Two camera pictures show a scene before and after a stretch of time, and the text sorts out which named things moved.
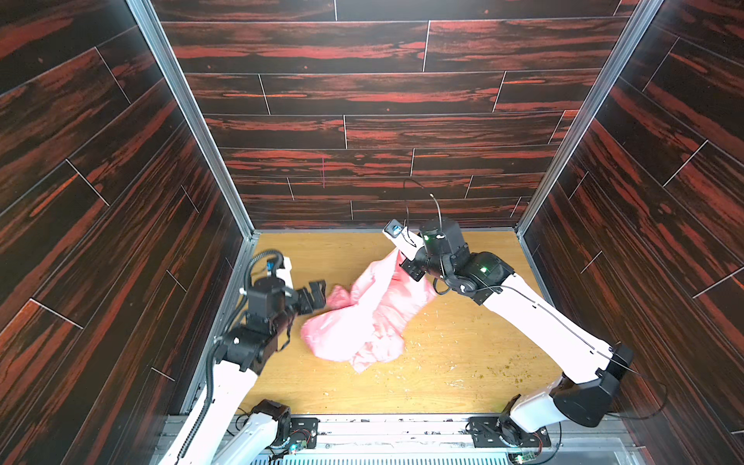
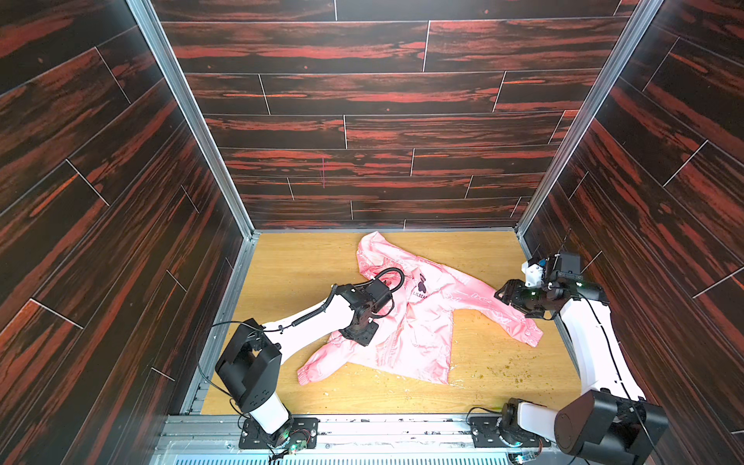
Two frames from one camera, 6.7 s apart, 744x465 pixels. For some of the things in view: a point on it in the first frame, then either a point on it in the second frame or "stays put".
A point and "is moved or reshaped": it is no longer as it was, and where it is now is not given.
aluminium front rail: x=432 y=440 stays put
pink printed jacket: x=365 y=326 is moved or reshaped
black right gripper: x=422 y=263 -> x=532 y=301
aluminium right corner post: x=641 y=17 stays put
